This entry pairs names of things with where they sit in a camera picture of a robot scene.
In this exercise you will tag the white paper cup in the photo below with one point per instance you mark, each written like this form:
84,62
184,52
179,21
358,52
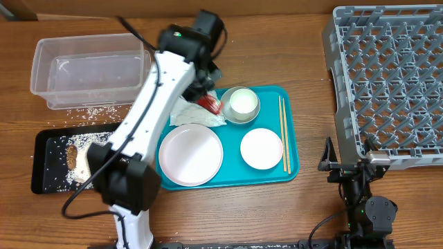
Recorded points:
243,103

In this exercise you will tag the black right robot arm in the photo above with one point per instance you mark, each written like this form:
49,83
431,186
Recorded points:
369,217

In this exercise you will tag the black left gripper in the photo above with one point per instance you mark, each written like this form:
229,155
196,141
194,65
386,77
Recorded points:
193,93

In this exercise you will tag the wooden chopstick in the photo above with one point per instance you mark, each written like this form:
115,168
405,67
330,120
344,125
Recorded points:
286,136
282,134

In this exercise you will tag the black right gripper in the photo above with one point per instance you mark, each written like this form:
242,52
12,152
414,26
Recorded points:
328,162

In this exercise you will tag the grey dishwasher rack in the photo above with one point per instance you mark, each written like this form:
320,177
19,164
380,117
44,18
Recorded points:
386,64

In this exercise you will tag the scattered rice grains on table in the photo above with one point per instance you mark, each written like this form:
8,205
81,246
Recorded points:
86,116

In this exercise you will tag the red snack wrapper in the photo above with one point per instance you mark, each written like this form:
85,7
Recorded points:
210,103

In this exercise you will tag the brown food scrap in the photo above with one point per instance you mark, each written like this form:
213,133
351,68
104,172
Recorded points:
71,156

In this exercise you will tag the rice pile on tray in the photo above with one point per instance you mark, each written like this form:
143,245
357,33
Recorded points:
73,179

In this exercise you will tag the small white plate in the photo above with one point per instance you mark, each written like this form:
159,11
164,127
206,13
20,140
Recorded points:
261,149

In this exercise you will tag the large white plate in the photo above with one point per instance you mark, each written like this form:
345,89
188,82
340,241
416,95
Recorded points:
191,155

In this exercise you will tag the black plastic tray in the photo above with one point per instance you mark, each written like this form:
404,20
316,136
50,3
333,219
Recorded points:
50,170

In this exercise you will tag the right wooden chopstick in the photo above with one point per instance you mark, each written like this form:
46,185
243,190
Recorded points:
286,136

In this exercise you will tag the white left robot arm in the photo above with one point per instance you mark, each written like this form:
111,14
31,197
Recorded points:
121,170

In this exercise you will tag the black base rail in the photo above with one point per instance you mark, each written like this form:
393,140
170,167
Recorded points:
301,244

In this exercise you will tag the grey bowl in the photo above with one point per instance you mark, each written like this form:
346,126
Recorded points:
227,112

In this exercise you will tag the left wooden chopstick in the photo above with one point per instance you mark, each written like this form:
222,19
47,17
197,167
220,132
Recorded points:
282,134

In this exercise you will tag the white napkin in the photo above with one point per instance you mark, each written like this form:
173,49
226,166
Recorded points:
185,112

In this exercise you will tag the teal serving tray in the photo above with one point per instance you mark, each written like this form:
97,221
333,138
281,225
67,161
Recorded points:
234,171

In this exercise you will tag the clear plastic bin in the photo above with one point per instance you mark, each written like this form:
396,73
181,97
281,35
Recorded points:
89,71

